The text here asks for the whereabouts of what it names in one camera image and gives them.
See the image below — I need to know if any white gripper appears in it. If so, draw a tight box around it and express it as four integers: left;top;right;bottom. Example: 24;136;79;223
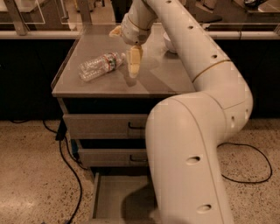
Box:
109;0;158;78

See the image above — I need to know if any clear plastic water bottle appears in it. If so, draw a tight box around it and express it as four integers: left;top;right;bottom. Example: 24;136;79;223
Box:
78;52;126;82

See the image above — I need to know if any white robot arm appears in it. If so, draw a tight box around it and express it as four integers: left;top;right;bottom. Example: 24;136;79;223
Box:
121;0;253;224

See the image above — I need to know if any grey drawer cabinet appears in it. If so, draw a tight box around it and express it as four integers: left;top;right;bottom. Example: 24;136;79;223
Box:
51;24;197;224

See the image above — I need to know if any top grey drawer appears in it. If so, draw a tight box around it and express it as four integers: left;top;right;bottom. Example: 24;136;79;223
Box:
63;114;147;139

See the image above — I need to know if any middle grey drawer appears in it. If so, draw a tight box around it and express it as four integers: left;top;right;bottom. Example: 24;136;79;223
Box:
79;149;148;167

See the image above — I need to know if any white ceramic bowl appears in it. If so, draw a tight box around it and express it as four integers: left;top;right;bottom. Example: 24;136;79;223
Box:
163;32;177;53

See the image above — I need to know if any black power adapter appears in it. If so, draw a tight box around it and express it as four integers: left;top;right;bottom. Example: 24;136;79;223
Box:
55;119;67;141

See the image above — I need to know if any white horizontal rail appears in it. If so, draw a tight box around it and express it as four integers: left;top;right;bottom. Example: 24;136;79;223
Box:
0;31;280;40

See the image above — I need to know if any black cable left floor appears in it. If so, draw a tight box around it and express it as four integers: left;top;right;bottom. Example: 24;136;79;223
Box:
8;119;88;224

